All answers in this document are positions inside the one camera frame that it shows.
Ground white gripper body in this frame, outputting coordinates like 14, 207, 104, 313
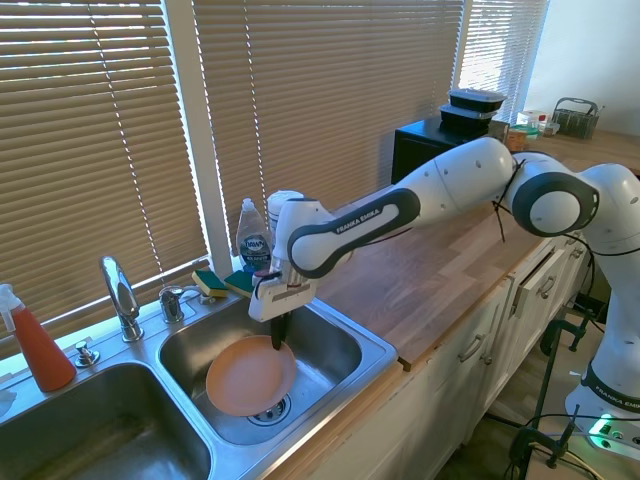
247, 272, 322, 324

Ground pink round plate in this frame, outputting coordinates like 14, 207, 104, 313
205, 334, 298, 418

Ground chrome sink sprayer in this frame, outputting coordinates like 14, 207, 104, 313
158, 284, 202, 325

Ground chrome sink faucet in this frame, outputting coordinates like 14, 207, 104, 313
99, 255, 146, 344

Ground stainless steel double sink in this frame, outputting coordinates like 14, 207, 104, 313
0, 287, 400, 480

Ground small chrome sink knob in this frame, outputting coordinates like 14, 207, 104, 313
74, 340, 101, 369

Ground yellow green sponge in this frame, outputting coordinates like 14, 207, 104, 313
190, 268, 231, 301
222, 269, 262, 300

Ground clear dish soap bottle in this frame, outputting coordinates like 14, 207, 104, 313
234, 197, 274, 274

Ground Lysol wipes canister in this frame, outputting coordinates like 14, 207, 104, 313
265, 189, 304, 242

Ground white kitchen cabinet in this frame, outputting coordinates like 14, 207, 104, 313
279, 234, 609, 480

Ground wide beige window blind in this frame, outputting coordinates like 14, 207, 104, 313
191, 0, 467, 252

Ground black microwave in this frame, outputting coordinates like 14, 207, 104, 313
390, 117, 507, 188

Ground orange spray bottle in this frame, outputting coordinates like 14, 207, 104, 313
0, 283, 78, 394

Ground black food container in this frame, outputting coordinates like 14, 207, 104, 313
438, 103, 497, 135
446, 88, 507, 113

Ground black clamp stand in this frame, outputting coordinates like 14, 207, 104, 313
508, 299, 604, 472

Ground narrow beige window blind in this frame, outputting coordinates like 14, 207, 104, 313
458, 0, 549, 124

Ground grey utensil caddy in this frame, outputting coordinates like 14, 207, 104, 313
550, 96, 601, 141

